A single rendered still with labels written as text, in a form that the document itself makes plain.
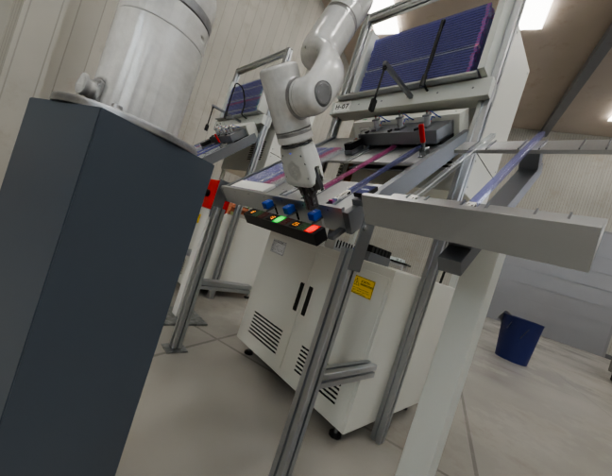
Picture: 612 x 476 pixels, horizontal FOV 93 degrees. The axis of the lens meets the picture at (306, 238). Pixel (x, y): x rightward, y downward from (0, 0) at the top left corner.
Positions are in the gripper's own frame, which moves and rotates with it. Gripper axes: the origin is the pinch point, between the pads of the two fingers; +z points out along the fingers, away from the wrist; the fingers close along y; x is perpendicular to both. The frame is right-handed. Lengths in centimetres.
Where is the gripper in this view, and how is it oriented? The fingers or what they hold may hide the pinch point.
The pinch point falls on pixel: (311, 201)
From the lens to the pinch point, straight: 76.8
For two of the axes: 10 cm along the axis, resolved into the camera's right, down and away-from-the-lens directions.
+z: 2.4, 8.5, 4.7
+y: 6.6, 2.1, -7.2
